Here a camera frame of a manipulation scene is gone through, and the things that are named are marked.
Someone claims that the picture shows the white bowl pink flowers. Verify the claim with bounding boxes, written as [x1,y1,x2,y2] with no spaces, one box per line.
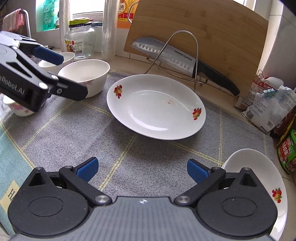
[3,95,34,117]

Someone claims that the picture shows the plain white bowl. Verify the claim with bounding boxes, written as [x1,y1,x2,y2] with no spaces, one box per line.
[58,59,110,98]

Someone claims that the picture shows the white plate with fruit print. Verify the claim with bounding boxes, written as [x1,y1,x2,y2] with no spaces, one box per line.
[106,74,206,140]

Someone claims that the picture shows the glass jar with label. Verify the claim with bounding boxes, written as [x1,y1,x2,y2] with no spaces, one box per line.
[64,18,96,60]

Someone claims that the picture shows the white plastic roll left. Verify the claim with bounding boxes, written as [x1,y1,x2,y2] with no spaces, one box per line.
[59,0,70,52]

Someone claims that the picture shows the grey checked cloth mat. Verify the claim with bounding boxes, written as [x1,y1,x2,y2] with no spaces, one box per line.
[0,69,277,237]

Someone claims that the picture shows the pink towel on rack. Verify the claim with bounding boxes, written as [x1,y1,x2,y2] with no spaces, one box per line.
[1,9,25,32]

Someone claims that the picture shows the white plate at mat edge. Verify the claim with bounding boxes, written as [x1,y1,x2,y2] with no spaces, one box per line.
[222,149,288,240]

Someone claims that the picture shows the clear plastic wrap roll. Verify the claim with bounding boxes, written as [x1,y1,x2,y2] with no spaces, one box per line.
[101,0,119,62]

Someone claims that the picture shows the green lidded seasoning tub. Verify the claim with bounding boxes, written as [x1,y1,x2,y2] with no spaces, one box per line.
[277,129,296,174]

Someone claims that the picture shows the orange yellow package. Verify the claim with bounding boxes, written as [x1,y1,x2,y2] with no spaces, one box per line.
[117,0,139,29]

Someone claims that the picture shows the white plastic food bag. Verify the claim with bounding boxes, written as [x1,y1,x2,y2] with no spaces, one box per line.
[242,85,295,134]

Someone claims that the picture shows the red white clipped bag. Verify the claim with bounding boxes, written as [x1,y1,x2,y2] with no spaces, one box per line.
[234,69,283,111]

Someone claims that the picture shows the bamboo cutting board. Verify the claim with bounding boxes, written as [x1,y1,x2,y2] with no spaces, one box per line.
[124,1,268,97]

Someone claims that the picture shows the steel wire knife rack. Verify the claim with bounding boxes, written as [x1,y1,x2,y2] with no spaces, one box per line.
[144,30,208,92]

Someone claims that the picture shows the steel kitchen knife black handle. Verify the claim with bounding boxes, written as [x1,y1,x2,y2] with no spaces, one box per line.
[132,37,240,96]

